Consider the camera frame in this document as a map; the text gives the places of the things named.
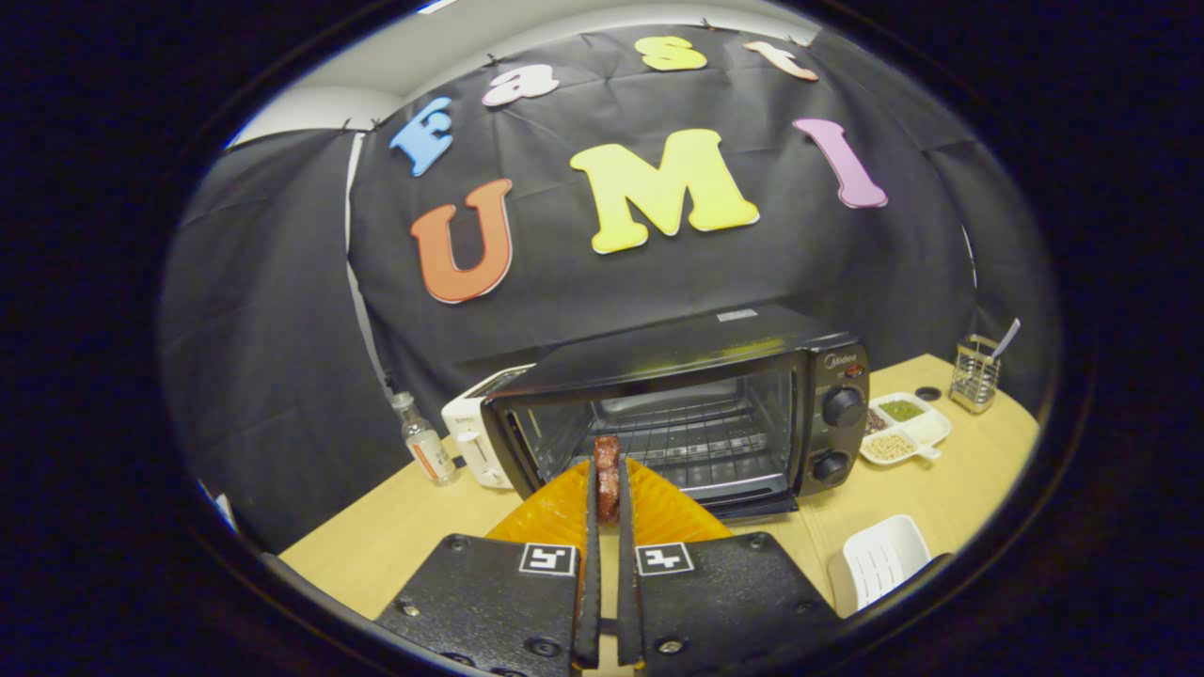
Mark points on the white slot toaster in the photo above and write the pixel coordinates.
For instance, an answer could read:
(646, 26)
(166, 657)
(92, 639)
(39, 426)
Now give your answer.
(470, 442)

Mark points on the black toaster oven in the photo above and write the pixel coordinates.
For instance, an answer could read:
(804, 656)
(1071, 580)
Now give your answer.
(677, 348)

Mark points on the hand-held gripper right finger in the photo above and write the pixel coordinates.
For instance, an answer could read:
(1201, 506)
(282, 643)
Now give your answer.
(626, 583)

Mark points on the small white plastic tray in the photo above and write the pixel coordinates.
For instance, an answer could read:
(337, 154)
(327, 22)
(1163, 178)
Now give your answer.
(879, 559)

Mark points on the small black round cap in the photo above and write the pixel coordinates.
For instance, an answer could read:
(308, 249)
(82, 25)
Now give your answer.
(928, 393)

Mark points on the white divided dish with beans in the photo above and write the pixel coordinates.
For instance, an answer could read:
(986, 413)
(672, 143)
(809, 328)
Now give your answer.
(926, 430)

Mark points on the reddish brown meat piece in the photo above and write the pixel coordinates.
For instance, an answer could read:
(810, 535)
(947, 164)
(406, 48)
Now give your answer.
(607, 470)

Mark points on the clear bottle with orange label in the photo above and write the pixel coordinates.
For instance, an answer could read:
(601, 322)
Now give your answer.
(428, 453)

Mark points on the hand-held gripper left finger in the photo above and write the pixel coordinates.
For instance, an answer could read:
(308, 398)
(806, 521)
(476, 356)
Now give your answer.
(594, 583)

